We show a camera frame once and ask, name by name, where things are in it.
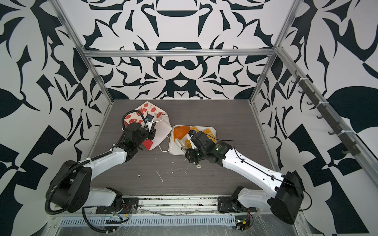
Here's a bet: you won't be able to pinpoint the yellow fake bread piece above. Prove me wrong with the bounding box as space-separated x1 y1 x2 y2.
185 139 192 149

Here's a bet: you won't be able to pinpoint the glazed fake pastry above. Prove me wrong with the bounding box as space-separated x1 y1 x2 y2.
203 128 214 140

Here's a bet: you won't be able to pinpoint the ridged orange fake bread loaf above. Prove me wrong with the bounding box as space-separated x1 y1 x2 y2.
189 126 200 135

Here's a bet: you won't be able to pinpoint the white-tipped steel tongs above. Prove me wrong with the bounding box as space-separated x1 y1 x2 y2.
174 138 202 169

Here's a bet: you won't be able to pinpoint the red white paper bag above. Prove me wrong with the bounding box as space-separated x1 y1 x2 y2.
136 101 172 150

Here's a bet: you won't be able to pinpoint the orange fake croissant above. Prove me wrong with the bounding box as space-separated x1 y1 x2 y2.
173 126 191 140

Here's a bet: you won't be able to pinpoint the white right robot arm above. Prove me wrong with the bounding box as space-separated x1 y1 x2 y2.
177 131 306 225

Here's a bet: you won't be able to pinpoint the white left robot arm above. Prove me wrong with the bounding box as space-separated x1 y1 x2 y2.
45 123 156 215

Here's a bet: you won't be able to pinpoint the white plastic tray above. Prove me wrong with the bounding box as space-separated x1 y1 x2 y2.
168 125 217 156

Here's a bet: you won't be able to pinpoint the small electronics board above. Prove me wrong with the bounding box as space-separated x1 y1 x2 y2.
235 214 254 231

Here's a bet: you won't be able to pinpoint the black hook rack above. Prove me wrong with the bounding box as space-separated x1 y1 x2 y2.
293 71 361 156

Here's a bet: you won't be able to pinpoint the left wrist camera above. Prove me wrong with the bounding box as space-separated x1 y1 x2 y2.
145 114 154 123

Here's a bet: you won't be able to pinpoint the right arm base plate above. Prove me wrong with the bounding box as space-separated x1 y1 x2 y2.
217 197 257 213

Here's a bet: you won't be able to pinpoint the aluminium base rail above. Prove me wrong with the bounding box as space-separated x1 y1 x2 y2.
53 194 302 217

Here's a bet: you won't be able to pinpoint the white slotted cable duct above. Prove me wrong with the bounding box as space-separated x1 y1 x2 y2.
60 214 237 227

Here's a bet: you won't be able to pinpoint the black corrugated cable hose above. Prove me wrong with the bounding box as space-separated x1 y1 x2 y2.
45 159 125 234

